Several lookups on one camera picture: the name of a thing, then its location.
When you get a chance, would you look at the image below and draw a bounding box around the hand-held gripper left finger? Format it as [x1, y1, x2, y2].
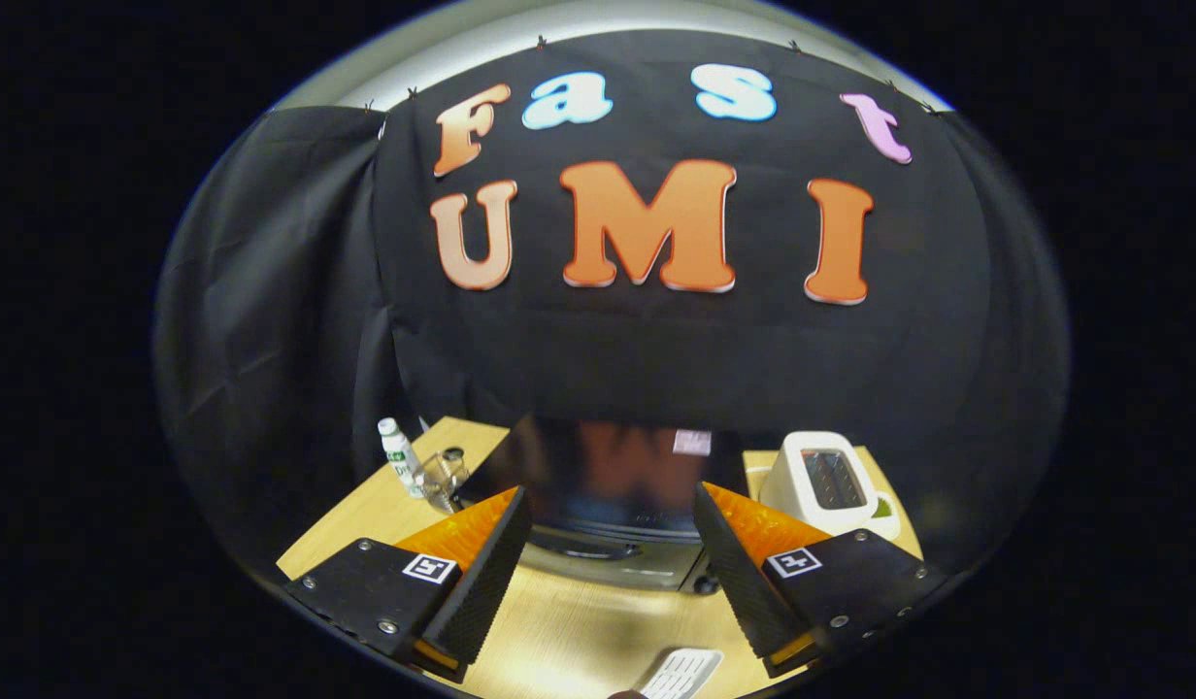
[285, 485, 533, 682]

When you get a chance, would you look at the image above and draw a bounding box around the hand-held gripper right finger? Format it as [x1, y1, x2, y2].
[693, 482, 948, 679]

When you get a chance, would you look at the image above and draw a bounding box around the black toaster oven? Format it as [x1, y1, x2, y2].
[452, 416, 749, 595]

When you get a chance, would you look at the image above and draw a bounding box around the white pop-up toaster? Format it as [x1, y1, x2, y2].
[758, 431, 900, 540]

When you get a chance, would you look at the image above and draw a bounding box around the white slotted tray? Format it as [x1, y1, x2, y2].
[640, 648, 723, 699]

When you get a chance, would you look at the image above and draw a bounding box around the white bottle green label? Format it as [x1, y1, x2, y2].
[378, 417, 426, 501]

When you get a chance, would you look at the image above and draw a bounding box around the metal wire holder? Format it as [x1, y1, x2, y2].
[421, 447, 471, 514]

